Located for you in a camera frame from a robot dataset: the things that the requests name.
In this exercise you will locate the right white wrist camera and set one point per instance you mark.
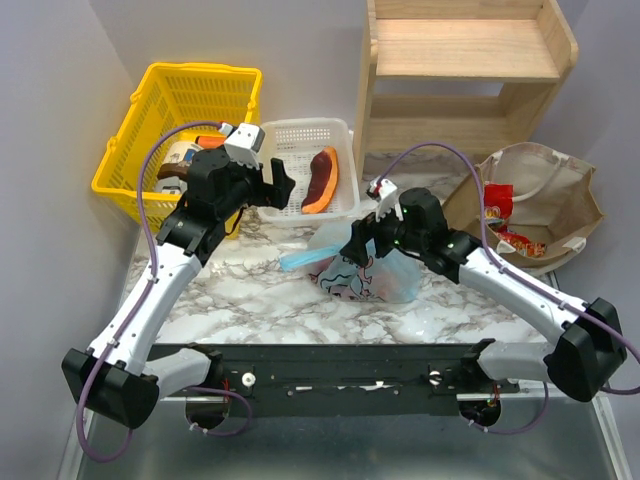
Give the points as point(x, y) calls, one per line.
point(386, 194)

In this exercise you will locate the white plastic tray basket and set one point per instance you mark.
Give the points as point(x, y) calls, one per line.
point(296, 142)

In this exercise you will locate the red assorted candy bag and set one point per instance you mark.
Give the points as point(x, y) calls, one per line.
point(522, 244)

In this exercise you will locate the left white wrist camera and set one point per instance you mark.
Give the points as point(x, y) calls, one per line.
point(243, 145)

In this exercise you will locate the brown burlap tote bag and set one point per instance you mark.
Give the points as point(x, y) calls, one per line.
point(553, 204)

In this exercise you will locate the light blue plastic bag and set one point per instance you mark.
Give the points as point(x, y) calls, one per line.
point(394, 278)

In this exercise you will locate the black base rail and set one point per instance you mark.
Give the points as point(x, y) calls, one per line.
point(316, 380)

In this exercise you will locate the wooden shelf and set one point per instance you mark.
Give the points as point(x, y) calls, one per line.
point(477, 74)

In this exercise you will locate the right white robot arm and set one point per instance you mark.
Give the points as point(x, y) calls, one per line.
point(583, 344)

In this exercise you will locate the white small cup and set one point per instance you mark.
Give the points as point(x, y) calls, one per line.
point(170, 187)

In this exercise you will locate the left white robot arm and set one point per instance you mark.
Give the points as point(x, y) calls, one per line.
point(114, 376)

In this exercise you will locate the white brown-lid jar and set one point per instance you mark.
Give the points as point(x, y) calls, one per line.
point(178, 160)

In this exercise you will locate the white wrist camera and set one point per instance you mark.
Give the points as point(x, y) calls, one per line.
point(386, 194)
point(243, 145)

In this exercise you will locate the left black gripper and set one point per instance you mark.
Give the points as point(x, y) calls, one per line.
point(265, 185)

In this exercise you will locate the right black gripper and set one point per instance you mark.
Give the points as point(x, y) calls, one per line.
point(369, 238)

